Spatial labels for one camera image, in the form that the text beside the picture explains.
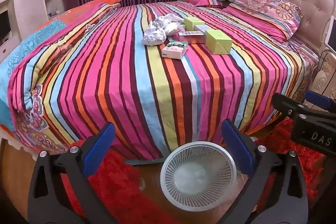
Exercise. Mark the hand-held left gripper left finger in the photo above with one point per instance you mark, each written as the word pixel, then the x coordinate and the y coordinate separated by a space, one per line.
pixel 99 144

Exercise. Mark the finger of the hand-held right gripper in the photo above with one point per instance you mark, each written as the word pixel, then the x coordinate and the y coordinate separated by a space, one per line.
pixel 288 106
pixel 319 100

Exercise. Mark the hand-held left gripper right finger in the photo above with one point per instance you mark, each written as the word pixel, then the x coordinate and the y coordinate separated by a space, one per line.
pixel 237 146

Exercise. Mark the white mesh waste basket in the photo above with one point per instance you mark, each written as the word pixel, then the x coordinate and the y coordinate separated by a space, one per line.
pixel 198 182

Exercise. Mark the white box with green print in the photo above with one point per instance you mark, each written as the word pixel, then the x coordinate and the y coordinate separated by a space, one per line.
pixel 173 50

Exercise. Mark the large white paper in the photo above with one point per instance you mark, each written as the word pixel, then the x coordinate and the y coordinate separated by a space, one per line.
pixel 154 36

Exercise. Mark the small green box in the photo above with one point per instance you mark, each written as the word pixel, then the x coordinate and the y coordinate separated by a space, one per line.
pixel 193 22

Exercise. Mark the ornate cream bedside table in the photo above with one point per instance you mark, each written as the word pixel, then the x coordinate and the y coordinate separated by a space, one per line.
pixel 325 74

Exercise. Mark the red shaggy rug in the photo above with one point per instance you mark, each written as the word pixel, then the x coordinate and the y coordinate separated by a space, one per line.
pixel 118 187

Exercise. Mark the white tablet device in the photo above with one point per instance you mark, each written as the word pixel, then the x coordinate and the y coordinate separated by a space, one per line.
pixel 331 35

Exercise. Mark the striped bed sheet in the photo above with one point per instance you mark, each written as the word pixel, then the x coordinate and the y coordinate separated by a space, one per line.
pixel 131 82

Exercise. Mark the large green box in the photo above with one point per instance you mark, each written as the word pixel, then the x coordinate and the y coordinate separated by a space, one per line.
pixel 218 41

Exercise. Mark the floral patterned pillow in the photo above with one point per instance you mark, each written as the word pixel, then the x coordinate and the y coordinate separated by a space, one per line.
pixel 265 8

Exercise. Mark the white and blue box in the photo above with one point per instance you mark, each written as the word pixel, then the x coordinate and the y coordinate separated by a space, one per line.
pixel 204 27

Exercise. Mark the flat dark box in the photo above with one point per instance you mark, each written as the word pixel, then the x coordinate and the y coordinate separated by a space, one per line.
pixel 193 37

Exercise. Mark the orange and blue quilt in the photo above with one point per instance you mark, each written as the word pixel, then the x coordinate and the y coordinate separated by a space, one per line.
pixel 31 40

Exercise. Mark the pink striped pillow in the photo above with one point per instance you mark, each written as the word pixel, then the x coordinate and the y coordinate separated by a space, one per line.
pixel 204 1

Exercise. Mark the white low cabinet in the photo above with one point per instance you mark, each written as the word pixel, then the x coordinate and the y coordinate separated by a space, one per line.
pixel 8 29

